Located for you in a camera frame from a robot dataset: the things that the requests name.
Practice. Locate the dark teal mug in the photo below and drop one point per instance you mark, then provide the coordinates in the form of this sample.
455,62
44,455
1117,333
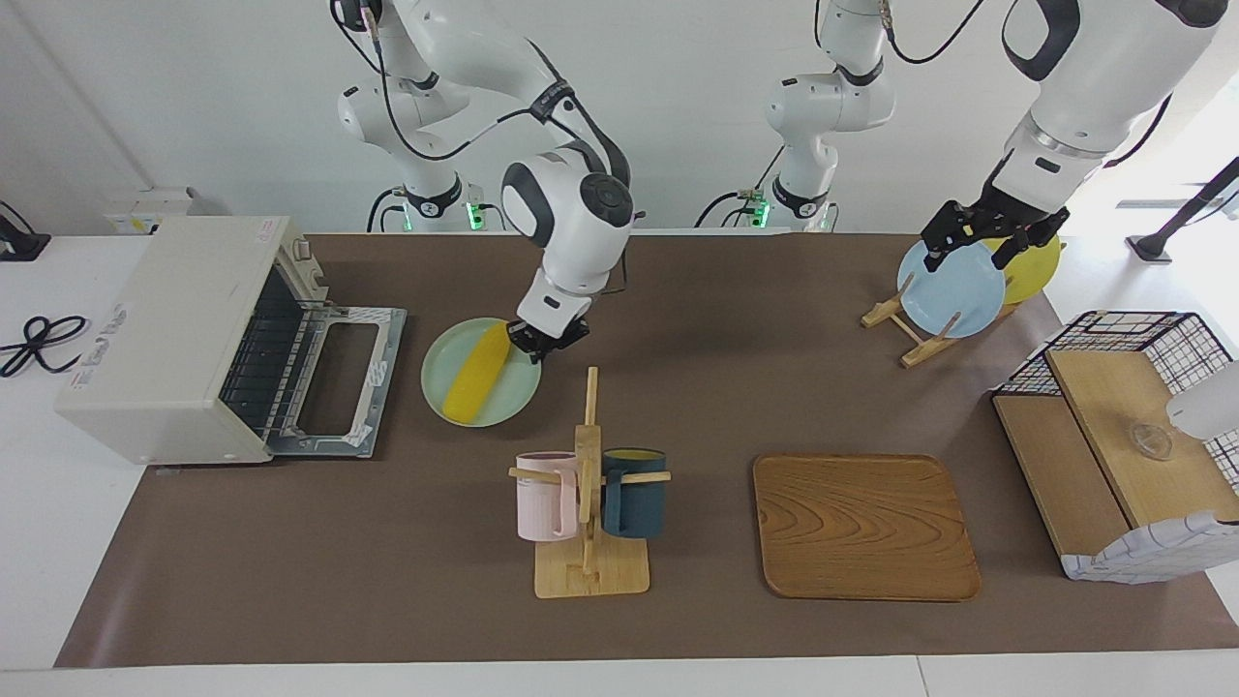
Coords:
639,503

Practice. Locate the pink mug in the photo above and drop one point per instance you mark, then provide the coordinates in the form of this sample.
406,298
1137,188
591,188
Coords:
542,503

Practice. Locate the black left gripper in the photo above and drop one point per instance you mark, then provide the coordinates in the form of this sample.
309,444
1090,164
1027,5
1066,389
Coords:
1007,218

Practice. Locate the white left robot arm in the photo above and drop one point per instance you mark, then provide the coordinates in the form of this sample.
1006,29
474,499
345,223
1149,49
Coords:
1113,58

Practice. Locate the brown table mat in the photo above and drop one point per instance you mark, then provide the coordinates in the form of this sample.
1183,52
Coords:
387,561

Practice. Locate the light blue plate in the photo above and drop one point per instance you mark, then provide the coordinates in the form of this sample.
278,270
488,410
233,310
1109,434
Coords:
953,300

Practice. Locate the white rounded plastic housing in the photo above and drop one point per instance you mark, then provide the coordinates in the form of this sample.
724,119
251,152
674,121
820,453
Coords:
1210,407

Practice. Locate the black angled pole stand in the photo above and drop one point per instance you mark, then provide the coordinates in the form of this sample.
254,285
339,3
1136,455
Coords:
1152,247

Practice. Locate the cream toaster oven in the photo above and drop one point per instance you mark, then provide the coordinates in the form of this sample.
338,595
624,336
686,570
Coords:
165,329

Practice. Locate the yellow corn cob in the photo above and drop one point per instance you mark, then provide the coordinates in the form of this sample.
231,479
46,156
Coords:
474,382

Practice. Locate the wooden serving tray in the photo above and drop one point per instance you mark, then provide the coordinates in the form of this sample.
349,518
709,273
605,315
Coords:
861,528

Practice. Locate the light green plate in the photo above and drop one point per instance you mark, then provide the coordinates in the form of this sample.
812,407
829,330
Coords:
513,397

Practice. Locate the black stand with foot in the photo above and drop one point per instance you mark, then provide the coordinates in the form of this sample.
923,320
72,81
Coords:
24,247

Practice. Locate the wooden plate rack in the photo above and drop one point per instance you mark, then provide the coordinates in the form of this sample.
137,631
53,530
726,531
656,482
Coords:
920,354

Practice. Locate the yellow plate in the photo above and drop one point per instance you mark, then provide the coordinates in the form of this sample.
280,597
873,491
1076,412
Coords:
1036,276

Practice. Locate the white power box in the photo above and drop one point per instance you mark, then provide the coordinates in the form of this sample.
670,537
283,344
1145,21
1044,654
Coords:
145,208

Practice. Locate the wooden step shelf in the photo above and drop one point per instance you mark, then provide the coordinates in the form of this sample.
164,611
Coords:
1113,416

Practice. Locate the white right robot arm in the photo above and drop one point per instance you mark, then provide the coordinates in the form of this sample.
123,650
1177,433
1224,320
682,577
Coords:
571,213

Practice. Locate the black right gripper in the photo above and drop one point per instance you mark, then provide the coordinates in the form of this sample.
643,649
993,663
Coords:
557,334

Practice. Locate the small clear glass dish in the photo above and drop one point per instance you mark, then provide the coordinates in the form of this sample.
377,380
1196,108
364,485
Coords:
1152,441

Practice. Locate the white checked cloth liner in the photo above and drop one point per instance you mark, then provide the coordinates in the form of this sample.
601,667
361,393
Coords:
1142,557

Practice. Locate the wooden mug tree stand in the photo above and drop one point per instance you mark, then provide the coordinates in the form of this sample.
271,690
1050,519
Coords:
590,576

